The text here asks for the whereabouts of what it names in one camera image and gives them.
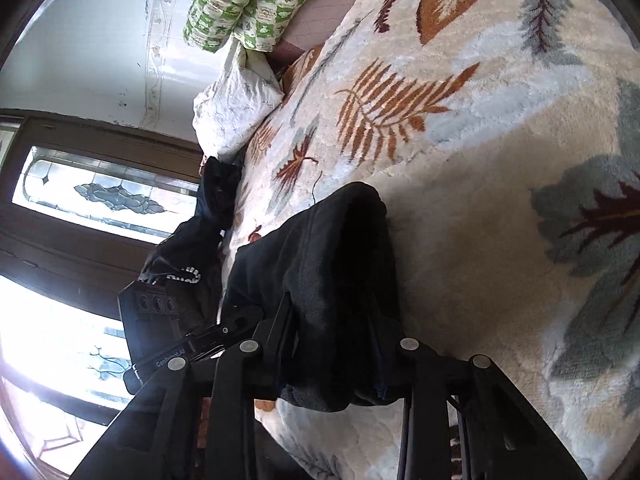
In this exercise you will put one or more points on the leaf print plush blanket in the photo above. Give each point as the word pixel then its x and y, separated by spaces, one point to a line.
pixel 475 210

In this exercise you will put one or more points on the pink quilted mattress sheet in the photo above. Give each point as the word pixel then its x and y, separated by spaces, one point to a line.
pixel 320 20

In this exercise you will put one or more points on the black pants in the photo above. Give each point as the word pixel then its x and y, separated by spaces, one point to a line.
pixel 335 280

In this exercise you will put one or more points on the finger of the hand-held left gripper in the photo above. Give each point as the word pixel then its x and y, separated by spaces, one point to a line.
pixel 225 331

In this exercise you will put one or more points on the pile of dark clothes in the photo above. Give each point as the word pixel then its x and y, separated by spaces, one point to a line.
pixel 200 240

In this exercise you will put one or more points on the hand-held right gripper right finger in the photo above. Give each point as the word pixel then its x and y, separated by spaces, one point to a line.
pixel 425 375

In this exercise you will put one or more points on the green patterned rolled quilt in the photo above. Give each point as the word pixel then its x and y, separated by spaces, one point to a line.
pixel 250 0

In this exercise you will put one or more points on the white crumpled pillow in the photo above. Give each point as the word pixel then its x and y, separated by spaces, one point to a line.
pixel 235 105

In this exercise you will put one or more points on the stained glass window pane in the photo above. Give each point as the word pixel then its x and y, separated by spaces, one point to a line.
pixel 110 195
pixel 55 340

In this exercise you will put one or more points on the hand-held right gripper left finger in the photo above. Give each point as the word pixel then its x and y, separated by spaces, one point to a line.
pixel 276 332

